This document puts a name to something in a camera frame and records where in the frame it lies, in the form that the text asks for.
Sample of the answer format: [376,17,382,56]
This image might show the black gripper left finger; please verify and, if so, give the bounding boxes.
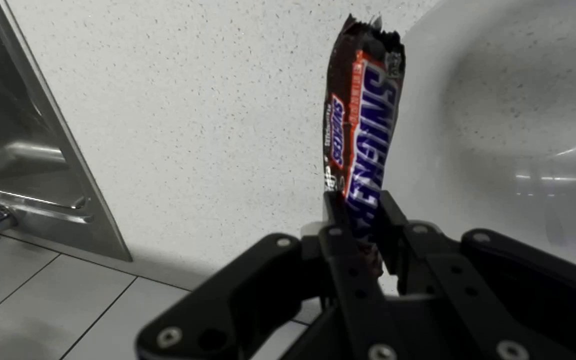
[135,191,389,360]

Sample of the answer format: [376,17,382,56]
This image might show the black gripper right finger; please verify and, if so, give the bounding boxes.
[376,189,576,360]

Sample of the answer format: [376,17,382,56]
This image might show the brown snickers candy bar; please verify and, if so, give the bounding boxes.
[320,11,409,280]

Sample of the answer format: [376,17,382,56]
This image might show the translucent white plastic bowl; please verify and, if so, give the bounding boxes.
[386,0,576,275]

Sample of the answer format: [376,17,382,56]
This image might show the stainless steel double sink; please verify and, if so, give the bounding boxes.
[0,0,137,263]

